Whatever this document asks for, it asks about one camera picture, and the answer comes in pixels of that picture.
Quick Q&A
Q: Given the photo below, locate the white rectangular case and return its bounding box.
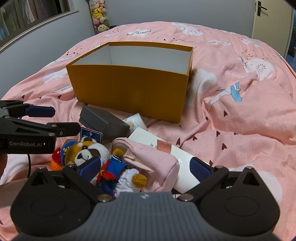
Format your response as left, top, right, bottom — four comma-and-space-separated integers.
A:
127, 126, 210, 194

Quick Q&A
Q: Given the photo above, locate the orange crochet strawberry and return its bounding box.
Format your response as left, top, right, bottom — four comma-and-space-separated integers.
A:
51, 148, 65, 171

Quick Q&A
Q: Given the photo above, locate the dark grey small box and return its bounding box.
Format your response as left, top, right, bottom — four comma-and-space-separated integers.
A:
79, 106, 130, 140

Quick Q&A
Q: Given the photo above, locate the white lotion tube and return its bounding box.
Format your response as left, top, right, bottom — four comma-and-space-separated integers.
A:
123, 113, 147, 133

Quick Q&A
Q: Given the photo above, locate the blue tag card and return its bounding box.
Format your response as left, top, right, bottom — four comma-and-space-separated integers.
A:
80, 127, 103, 143

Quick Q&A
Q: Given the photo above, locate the pink printed bed quilt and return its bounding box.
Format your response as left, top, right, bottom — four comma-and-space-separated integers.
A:
4, 22, 295, 240

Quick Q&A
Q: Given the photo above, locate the orange cardboard box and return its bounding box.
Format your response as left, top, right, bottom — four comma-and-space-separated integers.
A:
66, 41, 193, 123

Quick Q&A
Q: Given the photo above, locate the hanging plush toy stack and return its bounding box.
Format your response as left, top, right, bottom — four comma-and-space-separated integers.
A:
88, 0, 109, 34

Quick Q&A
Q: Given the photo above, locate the black cable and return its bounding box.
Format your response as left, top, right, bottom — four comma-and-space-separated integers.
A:
26, 153, 32, 179

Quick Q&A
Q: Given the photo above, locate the window with dark frame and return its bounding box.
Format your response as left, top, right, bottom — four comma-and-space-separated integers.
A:
1, 0, 79, 49

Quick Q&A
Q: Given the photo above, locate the cream door with handle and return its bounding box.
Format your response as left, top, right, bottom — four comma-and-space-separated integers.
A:
251, 0, 294, 56

